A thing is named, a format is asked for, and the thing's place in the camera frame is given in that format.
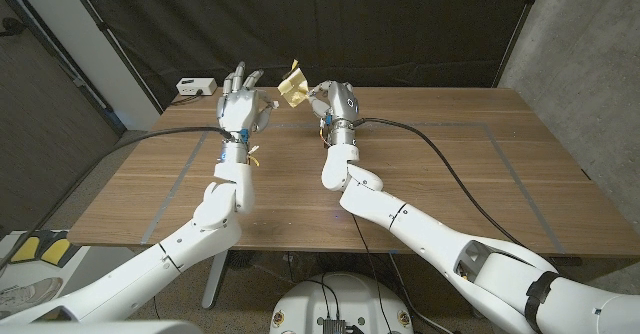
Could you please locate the black backdrop stand pole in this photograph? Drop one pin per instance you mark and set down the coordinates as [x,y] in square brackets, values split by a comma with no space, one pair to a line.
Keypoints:
[115,44]
[520,29]

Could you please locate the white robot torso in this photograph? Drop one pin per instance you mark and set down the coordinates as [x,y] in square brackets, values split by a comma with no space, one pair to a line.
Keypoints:
[350,299]

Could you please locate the grey table leg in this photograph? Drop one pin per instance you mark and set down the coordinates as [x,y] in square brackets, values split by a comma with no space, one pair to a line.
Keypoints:
[215,279]

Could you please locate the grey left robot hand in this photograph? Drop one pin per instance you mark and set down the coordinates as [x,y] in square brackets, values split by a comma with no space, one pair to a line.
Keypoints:
[239,111]

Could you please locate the grey sneaker shoe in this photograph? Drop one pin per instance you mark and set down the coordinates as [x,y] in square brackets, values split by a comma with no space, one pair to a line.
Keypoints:
[27,294]

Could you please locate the black backdrop curtain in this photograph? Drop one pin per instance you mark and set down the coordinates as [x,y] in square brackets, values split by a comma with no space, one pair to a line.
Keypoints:
[400,24]

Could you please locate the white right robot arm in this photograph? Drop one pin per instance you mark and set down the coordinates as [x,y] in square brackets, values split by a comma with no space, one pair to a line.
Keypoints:
[450,254]

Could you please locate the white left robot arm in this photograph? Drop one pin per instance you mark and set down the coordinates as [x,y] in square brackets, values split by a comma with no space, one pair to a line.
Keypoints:
[175,249]

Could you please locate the gold foil envelope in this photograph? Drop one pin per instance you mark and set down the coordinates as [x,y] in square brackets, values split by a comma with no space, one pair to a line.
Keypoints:
[295,89]

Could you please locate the yellow black foot pedal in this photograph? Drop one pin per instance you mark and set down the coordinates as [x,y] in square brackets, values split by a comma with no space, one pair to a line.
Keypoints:
[25,249]
[56,250]

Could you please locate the white power strip box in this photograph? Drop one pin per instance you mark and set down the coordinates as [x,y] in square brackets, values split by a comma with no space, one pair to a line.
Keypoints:
[196,86]

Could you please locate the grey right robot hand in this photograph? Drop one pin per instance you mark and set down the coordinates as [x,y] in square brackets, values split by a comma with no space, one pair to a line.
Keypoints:
[342,104]

